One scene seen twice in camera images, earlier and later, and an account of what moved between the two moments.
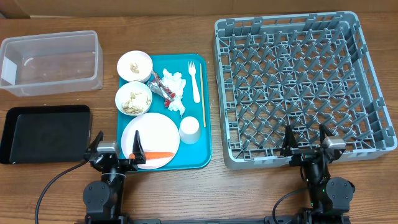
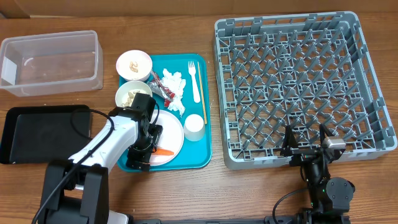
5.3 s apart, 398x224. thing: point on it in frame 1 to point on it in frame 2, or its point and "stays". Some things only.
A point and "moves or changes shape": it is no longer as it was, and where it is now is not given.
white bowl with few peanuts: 135,66 stays
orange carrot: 152,155 moves or changes shape
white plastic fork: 192,70 stays
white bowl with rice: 134,99 stays
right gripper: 288,143 stays
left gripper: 132,164 to 135,154
